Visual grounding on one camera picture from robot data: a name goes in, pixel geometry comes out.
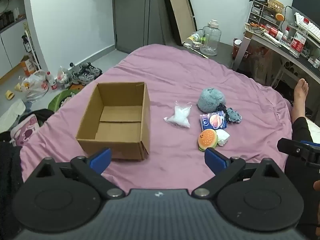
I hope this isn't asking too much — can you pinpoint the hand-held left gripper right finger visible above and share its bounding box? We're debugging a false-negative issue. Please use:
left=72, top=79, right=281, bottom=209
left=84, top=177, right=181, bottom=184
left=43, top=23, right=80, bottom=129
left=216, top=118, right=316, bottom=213
left=191, top=147, right=288, bottom=198

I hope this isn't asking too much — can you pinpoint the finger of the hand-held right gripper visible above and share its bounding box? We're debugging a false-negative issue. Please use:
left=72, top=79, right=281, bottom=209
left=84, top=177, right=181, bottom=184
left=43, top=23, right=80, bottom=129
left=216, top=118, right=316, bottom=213
left=277, top=138, right=320, bottom=168

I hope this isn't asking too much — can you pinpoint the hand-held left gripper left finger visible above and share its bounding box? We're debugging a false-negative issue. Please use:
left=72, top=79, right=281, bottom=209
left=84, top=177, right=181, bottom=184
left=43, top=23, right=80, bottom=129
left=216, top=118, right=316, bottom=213
left=25, top=147, right=126, bottom=200

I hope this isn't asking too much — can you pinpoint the burger squishy toy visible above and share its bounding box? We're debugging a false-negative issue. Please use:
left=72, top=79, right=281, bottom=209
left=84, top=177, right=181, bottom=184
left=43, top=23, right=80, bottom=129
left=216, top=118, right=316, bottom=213
left=198, top=129, right=218, bottom=152

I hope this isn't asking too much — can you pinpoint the brown cardboard box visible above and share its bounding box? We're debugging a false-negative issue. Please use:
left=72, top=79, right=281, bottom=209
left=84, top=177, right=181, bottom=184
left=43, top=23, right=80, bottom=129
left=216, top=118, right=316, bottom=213
left=76, top=82, right=151, bottom=160

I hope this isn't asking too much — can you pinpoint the white squishy toy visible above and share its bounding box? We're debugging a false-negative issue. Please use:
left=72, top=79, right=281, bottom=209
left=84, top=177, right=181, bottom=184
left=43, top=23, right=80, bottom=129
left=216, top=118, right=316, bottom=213
left=215, top=129, right=230, bottom=146

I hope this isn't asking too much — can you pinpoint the blue printed packet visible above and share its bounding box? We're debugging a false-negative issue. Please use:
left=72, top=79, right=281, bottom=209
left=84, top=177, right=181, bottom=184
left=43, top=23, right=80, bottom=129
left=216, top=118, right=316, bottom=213
left=199, top=111, right=227, bottom=132

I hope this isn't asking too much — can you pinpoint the small grey spotted plush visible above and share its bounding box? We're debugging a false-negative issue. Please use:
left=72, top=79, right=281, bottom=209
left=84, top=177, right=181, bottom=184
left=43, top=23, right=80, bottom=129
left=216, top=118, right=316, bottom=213
left=226, top=107, right=243, bottom=124

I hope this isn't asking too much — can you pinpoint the black stitched cloth toy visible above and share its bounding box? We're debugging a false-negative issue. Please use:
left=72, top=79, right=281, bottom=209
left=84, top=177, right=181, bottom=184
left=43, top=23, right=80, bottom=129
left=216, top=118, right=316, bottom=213
left=216, top=103, right=230, bottom=123

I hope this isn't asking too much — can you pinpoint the clear bag of white stuffing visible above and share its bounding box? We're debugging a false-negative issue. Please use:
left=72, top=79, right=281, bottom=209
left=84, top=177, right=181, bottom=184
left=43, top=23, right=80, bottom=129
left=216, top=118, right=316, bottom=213
left=164, top=101, right=192, bottom=129

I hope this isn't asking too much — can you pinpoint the grey fluffy plush ball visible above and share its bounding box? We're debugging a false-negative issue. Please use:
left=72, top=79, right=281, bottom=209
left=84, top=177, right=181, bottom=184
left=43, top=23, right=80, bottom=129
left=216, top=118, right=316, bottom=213
left=197, top=87, right=227, bottom=113

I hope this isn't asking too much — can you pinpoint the person's leg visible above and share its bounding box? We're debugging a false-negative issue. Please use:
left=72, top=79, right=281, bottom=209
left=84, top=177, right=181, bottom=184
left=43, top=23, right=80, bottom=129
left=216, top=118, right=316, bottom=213
left=284, top=78, right=320, bottom=225

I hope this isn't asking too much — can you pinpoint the green leaf cushion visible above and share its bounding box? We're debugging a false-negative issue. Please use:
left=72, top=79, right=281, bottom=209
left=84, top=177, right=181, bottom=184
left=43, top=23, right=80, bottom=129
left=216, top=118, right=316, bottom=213
left=47, top=89, right=78, bottom=112

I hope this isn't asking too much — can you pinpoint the pink printed pouch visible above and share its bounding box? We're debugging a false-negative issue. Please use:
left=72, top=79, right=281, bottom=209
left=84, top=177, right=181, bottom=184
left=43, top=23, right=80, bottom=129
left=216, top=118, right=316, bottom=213
left=10, top=114, right=40, bottom=147

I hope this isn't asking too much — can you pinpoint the clear plastic trash bag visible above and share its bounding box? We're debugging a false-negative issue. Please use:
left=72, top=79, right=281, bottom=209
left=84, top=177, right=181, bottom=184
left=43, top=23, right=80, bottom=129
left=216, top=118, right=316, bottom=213
left=56, top=66, right=73, bottom=89

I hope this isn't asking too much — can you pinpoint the red cap drink bottle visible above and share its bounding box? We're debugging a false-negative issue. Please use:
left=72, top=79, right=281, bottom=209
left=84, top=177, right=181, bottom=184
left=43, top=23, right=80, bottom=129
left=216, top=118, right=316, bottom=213
left=47, top=72, right=58, bottom=91

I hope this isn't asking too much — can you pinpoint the pink bed sheet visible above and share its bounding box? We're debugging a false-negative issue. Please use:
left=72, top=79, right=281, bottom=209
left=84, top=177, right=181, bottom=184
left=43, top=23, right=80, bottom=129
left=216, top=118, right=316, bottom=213
left=20, top=44, right=293, bottom=190

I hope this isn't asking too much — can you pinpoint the white plastic bag red print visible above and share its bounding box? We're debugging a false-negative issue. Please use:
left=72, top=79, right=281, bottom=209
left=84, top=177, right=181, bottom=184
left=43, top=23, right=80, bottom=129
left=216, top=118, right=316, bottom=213
left=21, top=70, right=50, bottom=102

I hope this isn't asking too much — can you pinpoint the white cloth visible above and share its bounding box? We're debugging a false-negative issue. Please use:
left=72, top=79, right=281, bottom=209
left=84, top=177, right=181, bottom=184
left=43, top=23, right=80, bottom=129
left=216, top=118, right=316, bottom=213
left=0, top=99, right=26, bottom=133

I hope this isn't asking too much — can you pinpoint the red label water bottle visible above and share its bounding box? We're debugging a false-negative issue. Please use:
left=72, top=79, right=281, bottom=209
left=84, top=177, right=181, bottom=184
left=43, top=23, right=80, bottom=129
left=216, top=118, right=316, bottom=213
left=289, top=25, right=308, bottom=58

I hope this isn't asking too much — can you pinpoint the red cup white lid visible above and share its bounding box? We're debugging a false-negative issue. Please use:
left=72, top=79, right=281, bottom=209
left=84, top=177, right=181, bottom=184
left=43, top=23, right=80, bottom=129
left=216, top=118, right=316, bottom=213
left=232, top=38, right=243, bottom=60

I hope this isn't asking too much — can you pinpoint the grey desk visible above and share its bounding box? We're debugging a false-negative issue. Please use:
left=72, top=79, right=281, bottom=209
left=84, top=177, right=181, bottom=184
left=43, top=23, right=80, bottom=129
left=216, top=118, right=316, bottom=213
left=232, top=29, right=320, bottom=85

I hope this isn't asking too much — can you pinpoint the red box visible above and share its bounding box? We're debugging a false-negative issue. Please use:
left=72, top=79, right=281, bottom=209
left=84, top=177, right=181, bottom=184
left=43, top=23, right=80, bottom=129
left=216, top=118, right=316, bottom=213
left=268, top=27, right=284, bottom=40

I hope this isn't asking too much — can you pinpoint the orange cardboard box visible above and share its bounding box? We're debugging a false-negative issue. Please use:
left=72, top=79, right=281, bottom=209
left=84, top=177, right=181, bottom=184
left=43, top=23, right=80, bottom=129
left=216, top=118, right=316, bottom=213
left=20, top=56, right=35, bottom=77

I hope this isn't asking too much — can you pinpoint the clear plastic water jug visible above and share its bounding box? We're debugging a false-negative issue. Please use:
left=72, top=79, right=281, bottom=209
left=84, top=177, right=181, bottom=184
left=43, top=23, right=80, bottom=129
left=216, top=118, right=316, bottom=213
left=200, top=19, right=221, bottom=56

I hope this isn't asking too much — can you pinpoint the white keyboard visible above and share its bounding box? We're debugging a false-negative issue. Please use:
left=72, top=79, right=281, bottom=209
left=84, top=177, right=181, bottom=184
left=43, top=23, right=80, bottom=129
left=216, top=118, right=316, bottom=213
left=294, top=12, right=320, bottom=43

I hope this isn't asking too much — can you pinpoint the white rolling rack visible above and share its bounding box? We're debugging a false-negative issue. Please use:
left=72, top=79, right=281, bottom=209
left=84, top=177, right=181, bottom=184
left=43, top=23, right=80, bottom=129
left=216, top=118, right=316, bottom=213
left=22, top=21, right=42, bottom=70

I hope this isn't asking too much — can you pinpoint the small drawer organizer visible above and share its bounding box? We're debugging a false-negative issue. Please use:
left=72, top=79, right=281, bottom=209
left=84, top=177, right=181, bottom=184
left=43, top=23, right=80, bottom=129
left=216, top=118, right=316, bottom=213
left=248, top=0, right=282, bottom=29

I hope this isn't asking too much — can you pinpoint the white cabinet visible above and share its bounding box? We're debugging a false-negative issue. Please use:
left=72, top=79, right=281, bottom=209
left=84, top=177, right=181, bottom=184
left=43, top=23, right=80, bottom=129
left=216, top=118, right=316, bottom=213
left=0, top=0, right=28, bottom=80

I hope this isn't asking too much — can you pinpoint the grey door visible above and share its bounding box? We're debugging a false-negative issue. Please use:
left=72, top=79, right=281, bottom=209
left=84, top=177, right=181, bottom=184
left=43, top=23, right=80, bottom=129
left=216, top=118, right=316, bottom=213
left=112, top=0, right=179, bottom=54

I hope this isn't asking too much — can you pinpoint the wicker basket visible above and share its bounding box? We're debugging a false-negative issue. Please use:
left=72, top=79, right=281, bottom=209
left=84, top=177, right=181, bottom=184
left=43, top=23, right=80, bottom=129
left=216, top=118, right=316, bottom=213
left=267, top=0, right=285, bottom=13

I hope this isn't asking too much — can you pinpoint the black picture frame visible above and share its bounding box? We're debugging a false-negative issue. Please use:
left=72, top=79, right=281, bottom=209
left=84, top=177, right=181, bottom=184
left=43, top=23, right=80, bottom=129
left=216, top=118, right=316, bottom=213
left=161, top=0, right=198, bottom=46

